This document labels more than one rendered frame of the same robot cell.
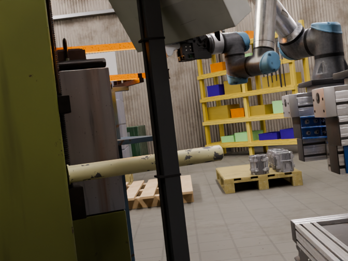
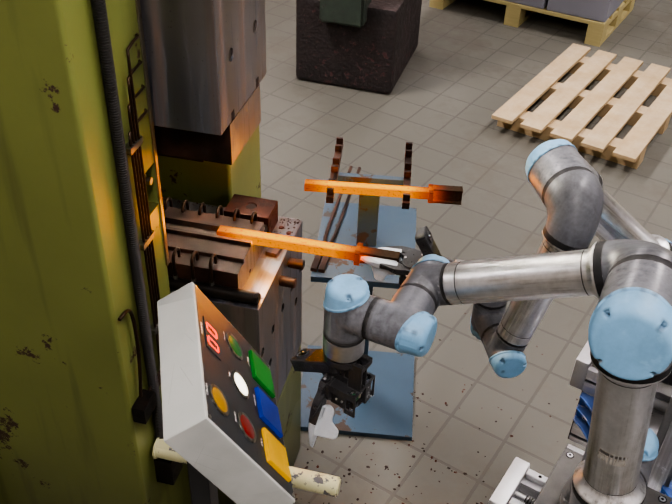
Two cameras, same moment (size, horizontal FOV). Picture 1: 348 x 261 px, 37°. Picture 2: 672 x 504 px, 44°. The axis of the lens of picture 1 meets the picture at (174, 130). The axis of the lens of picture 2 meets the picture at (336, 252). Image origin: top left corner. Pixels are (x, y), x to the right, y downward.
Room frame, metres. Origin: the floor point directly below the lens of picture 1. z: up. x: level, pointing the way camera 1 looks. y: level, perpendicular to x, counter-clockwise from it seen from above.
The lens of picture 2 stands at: (0.46, -0.72, 2.17)
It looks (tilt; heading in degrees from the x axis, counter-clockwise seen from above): 37 degrees down; 31
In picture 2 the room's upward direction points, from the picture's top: 2 degrees clockwise
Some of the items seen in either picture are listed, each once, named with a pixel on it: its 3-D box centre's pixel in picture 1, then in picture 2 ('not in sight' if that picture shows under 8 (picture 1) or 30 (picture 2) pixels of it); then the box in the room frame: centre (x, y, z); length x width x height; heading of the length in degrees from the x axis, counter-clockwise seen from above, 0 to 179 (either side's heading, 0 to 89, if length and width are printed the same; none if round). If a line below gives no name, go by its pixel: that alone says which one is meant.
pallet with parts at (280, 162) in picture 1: (254, 167); not in sight; (5.19, -0.75, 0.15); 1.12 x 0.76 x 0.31; 2
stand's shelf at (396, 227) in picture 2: (112, 142); (366, 242); (2.28, 0.28, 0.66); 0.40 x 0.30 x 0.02; 27
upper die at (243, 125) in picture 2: not in sight; (155, 110); (1.65, 0.48, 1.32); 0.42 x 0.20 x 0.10; 109
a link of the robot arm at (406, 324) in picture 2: not in sight; (403, 322); (1.43, -0.27, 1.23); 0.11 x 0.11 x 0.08; 7
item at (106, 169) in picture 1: (147, 162); (246, 466); (1.42, 0.08, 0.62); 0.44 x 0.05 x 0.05; 109
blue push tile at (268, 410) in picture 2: not in sight; (266, 413); (1.30, -0.07, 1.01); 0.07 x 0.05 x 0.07; 44
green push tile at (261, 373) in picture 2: not in sight; (259, 375); (1.37, 0.00, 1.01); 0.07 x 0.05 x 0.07; 44
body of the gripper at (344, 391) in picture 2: not in sight; (345, 376); (1.40, -0.18, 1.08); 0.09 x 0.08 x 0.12; 89
